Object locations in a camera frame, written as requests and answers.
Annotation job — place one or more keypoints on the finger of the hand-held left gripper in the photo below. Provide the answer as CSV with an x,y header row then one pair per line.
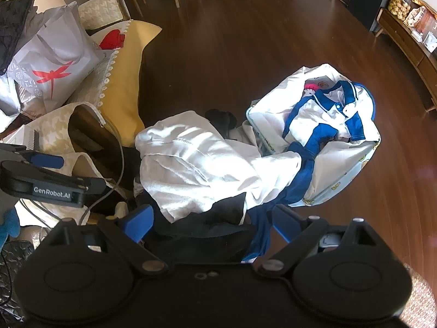
x,y
44,160

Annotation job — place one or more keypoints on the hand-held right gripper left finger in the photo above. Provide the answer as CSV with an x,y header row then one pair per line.
x,y
138,223

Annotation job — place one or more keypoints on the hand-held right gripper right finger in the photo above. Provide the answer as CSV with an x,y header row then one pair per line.
x,y
284,219

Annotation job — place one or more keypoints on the white sweatshirt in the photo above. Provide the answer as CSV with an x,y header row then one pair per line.
x,y
177,164

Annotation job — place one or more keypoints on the blue pants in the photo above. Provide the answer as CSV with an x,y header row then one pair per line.
x,y
300,181

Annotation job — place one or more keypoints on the black garment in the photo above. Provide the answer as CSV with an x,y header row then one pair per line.
x,y
205,237

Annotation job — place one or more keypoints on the white printed cloth bag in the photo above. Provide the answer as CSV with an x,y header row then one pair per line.
x,y
344,174

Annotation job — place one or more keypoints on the white bag with red dragonfly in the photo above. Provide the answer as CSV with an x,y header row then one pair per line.
x,y
54,61

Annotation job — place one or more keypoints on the blue and white polo shirt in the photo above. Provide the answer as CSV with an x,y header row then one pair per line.
x,y
327,119

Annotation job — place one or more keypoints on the black sock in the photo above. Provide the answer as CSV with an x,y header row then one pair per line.
x,y
222,118

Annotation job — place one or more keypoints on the yellow cushion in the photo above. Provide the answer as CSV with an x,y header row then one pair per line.
x,y
128,75

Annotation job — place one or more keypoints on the black quilted jacket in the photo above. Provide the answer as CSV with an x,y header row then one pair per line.
x,y
12,27

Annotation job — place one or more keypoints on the white cushion with red heart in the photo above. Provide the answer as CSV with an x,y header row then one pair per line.
x,y
111,39

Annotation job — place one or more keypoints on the wooden sideboard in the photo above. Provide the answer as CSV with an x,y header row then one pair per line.
x,y
409,49

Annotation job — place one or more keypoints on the clear snack jar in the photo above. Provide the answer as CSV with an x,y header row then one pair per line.
x,y
399,1

